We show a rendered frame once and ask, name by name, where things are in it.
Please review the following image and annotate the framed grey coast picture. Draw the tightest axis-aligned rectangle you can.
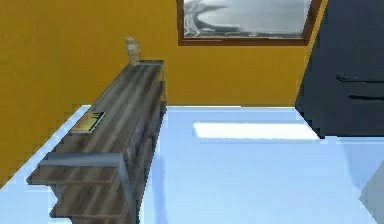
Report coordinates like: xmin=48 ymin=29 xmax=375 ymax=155
xmin=176 ymin=0 xmax=324 ymax=47

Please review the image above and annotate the brown wooden shelf unit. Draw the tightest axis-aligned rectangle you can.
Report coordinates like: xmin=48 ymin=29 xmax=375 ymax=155
xmin=26 ymin=59 xmax=168 ymax=224

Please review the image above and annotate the yellow book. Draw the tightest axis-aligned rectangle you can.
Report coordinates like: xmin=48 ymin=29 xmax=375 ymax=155
xmin=69 ymin=111 xmax=106 ymax=135

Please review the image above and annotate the black fridge handle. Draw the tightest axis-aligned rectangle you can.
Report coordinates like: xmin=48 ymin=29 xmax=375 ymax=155
xmin=335 ymin=73 xmax=384 ymax=84
xmin=347 ymin=94 xmax=384 ymax=102

